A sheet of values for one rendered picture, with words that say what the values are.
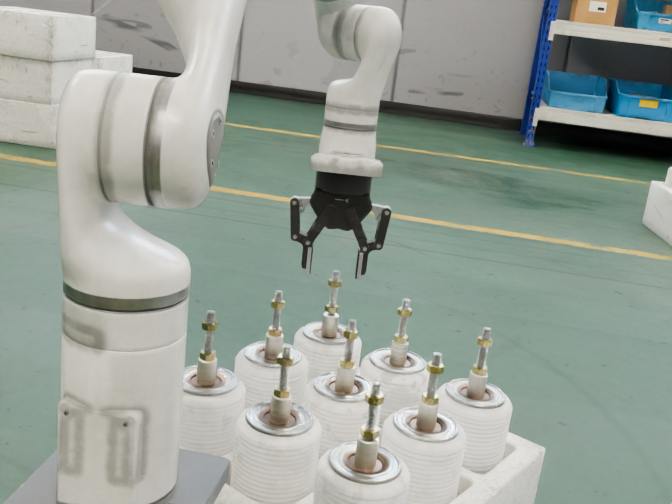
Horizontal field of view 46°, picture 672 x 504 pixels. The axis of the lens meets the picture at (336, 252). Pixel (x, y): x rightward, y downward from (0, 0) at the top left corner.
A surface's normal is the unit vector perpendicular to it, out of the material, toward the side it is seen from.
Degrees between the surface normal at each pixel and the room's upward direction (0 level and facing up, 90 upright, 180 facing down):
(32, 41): 90
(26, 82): 90
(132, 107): 52
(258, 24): 90
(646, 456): 0
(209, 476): 0
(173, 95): 38
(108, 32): 90
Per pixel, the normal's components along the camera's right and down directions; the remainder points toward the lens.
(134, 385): 0.44, 0.31
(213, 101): 0.95, -0.11
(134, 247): 0.53, -0.78
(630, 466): 0.11, -0.95
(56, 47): 0.98, 0.15
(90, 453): -0.17, 0.27
